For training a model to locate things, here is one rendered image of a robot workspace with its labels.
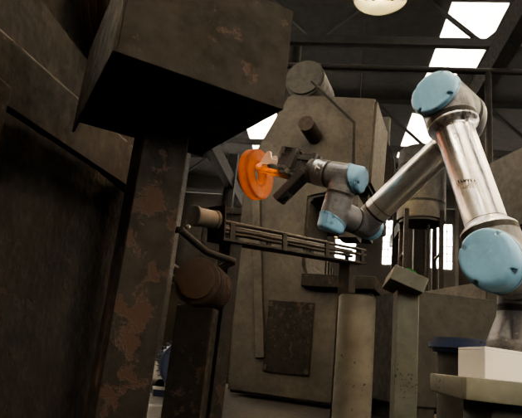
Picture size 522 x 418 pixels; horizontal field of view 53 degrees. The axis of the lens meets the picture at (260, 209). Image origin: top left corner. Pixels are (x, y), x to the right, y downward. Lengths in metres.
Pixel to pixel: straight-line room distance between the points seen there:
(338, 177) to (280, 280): 2.51
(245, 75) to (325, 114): 3.57
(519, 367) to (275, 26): 0.79
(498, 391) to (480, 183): 0.41
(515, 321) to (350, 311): 0.64
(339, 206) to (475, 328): 2.00
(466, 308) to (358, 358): 1.63
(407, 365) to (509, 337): 0.61
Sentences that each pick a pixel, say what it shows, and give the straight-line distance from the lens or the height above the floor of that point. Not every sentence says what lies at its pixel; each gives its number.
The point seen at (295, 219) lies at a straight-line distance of 3.93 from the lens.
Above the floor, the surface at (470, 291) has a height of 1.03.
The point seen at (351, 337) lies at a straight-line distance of 1.69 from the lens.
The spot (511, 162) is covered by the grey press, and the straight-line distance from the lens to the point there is 4.86.
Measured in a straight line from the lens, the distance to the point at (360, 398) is 1.70.
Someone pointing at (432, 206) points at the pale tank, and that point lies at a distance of 10.09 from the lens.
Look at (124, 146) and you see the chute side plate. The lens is 1.13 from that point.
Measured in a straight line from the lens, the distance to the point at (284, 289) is 3.84.
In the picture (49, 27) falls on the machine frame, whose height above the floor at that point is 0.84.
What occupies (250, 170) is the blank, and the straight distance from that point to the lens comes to 1.53.
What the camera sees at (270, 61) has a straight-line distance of 0.65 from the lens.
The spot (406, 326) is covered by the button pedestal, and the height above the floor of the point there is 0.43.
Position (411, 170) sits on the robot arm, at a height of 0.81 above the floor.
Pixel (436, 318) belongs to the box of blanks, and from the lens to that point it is 3.15.
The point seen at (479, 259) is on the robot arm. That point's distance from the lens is 1.09.
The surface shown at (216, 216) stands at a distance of 1.54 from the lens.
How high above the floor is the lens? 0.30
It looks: 16 degrees up
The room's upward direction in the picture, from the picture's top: 6 degrees clockwise
